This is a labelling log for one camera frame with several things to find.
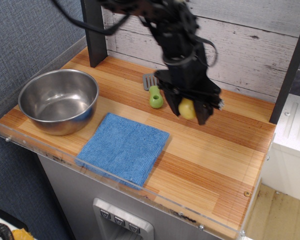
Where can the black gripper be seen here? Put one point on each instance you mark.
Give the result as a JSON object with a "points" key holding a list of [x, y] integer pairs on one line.
{"points": [[187, 78]]}

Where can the yellow toy potato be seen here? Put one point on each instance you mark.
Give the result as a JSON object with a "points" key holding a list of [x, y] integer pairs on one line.
{"points": [[186, 109]]}

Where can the blue microfiber cloth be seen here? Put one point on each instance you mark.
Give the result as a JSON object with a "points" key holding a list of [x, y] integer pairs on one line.
{"points": [[123, 150]]}

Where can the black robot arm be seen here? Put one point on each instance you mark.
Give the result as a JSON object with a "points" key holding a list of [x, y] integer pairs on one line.
{"points": [[174, 27]]}

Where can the white ridged side appliance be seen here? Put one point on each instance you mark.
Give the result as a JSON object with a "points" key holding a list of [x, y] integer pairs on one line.
{"points": [[281, 169]]}

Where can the stainless steel bowl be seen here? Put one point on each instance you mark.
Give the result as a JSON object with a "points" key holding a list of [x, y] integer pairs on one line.
{"points": [[60, 102]]}

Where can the grey toy kitchen cabinet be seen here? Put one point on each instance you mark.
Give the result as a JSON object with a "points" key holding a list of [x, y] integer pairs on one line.
{"points": [[75, 192]]}

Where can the silver dispenser button panel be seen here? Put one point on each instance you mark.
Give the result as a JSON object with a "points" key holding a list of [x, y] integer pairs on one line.
{"points": [[117, 224]]}

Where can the yellow object bottom left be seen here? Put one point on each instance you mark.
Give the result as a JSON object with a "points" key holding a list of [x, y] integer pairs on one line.
{"points": [[22, 234]]}

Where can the green handled grey spatula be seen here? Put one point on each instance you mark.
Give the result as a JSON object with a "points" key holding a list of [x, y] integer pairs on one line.
{"points": [[150, 84]]}

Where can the dark right frame post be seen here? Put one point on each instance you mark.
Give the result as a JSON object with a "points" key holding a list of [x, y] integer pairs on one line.
{"points": [[286, 84]]}

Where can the dark frame post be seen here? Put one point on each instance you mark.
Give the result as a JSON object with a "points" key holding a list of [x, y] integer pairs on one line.
{"points": [[286, 84], [96, 42]]}

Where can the dark left frame post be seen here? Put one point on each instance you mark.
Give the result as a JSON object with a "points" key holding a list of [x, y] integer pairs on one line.
{"points": [[96, 42]]}

